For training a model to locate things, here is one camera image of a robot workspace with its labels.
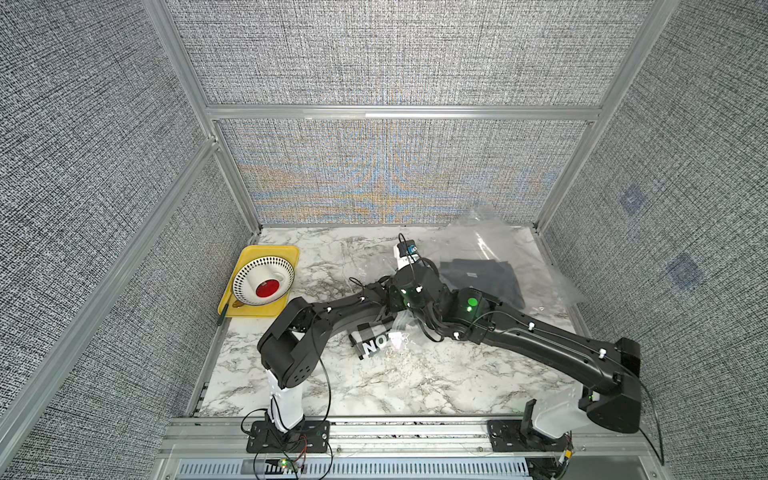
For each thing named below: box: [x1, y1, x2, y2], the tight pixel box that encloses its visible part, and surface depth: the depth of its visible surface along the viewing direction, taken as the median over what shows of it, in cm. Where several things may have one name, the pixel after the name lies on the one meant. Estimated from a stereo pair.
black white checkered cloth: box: [347, 318, 396, 360], surface depth 85 cm
